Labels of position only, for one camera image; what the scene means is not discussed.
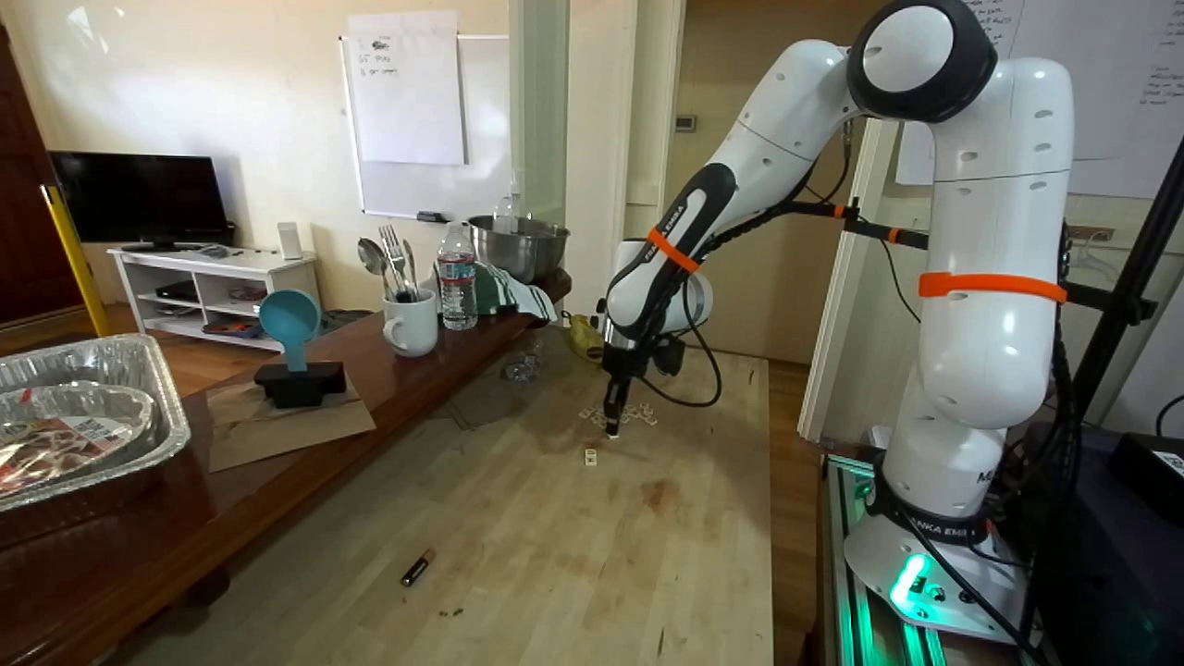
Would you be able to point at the white green striped towel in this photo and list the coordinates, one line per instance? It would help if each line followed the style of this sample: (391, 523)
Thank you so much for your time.
(524, 298)

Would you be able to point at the white flip chart paper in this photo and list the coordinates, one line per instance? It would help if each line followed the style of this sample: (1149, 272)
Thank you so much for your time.
(408, 97)

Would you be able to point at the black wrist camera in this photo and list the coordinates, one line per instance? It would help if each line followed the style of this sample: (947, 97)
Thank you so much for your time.
(668, 358)

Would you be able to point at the black flat television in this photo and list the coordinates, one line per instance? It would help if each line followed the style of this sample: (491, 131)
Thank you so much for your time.
(143, 197)

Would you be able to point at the small white device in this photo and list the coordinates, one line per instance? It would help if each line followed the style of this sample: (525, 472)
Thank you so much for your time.
(290, 237)

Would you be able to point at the dark brown wooden cabinet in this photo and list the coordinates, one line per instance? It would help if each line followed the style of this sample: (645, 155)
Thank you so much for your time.
(22, 224)

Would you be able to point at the small black marker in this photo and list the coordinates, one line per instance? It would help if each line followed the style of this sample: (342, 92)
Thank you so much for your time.
(414, 572)

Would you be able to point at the white plastic utensil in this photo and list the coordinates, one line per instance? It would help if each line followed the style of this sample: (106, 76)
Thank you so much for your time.
(397, 251)

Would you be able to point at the yellow stick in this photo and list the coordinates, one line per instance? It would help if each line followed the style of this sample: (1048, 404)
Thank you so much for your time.
(74, 259)

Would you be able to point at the aluminium foil tray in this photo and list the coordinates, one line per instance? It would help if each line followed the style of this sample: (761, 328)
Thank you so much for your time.
(129, 358)

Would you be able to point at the black horizontal rod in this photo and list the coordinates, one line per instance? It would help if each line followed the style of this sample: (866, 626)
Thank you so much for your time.
(892, 233)

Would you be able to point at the grey robot mount plate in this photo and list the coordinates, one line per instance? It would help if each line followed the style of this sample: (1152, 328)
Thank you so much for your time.
(882, 557)

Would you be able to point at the brown cardboard sheet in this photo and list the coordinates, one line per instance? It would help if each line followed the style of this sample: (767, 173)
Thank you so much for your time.
(281, 434)

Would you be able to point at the white door panel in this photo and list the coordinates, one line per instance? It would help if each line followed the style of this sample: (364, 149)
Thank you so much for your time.
(853, 346)

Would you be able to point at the black stand pole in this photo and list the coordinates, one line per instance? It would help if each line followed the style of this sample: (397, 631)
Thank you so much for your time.
(1131, 298)

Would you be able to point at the dark brown wooden table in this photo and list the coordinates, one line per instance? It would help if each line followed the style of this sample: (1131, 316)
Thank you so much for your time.
(408, 374)

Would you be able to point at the green lit aluminium rail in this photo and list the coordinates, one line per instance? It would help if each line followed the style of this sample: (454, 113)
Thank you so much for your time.
(865, 617)

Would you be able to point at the white ceramic mug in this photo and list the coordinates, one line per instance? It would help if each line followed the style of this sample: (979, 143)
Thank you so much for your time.
(411, 328)

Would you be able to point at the black equipment box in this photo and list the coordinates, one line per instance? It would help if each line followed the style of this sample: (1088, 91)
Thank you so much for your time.
(1112, 577)

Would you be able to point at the white television shelf unit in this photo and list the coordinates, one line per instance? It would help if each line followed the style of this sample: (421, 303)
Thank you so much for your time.
(247, 264)

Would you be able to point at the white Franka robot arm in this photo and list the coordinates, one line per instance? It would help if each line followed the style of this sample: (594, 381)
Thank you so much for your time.
(987, 371)

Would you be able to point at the white handwritten wall poster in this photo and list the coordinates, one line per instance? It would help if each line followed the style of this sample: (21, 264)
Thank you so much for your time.
(1132, 123)

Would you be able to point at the metal spoon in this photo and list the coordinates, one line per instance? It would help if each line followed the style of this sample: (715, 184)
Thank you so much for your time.
(371, 251)

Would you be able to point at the white whiteboard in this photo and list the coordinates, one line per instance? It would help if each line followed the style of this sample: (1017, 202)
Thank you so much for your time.
(487, 123)

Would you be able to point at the crumpled wrapper red print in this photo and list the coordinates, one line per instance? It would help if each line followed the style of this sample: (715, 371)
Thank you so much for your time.
(59, 444)

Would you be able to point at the black block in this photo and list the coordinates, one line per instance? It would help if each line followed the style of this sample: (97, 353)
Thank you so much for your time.
(301, 385)

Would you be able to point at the clear pump dispenser bottle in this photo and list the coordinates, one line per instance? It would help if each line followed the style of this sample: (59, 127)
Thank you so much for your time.
(503, 217)

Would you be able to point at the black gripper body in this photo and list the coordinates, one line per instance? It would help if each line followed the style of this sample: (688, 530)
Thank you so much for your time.
(619, 374)

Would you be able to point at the clear plastic water bottle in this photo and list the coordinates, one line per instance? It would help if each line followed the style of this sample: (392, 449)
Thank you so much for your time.
(455, 281)

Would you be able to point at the cream letter tile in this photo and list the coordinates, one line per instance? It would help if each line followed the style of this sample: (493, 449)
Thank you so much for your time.
(591, 456)

